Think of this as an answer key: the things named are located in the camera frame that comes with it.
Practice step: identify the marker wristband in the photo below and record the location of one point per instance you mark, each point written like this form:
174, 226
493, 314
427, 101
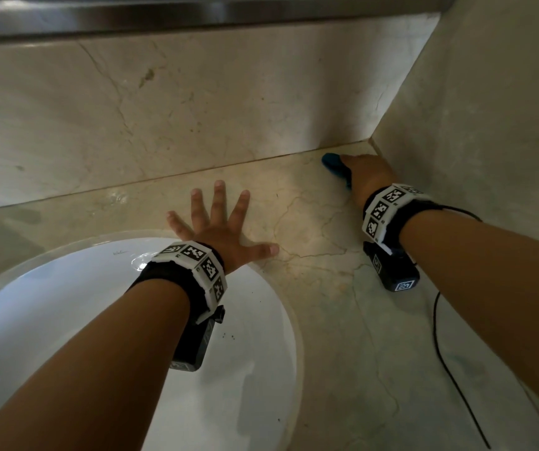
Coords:
391, 211
189, 272

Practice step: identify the teal cleaning cloth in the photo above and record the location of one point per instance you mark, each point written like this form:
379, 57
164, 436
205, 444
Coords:
331, 161

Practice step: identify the person's right forearm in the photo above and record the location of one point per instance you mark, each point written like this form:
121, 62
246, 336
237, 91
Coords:
495, 295

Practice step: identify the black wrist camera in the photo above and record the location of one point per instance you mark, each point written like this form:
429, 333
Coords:
394, 270
196, 342

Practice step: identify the beige marble sink countertop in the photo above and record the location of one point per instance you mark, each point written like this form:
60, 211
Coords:
321, 230

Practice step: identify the person's left hand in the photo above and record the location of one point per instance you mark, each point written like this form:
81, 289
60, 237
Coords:
217, 234

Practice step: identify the steel framed mirror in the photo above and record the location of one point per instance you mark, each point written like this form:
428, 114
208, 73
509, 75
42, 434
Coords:
203, 18

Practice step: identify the right marker wristband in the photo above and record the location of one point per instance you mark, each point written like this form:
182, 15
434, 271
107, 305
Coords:
391, 211

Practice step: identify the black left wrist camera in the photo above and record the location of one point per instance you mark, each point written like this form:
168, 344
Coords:
196, 342

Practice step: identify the left marker wristband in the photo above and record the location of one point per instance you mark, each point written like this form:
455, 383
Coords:
189, 272

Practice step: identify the white ceramic sink basin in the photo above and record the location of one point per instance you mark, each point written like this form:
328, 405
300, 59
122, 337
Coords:
62, 295

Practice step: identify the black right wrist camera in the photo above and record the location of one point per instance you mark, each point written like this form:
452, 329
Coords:
394, 270

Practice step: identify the person's right hand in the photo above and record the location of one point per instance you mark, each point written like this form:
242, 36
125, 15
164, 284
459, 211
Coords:
370, 176

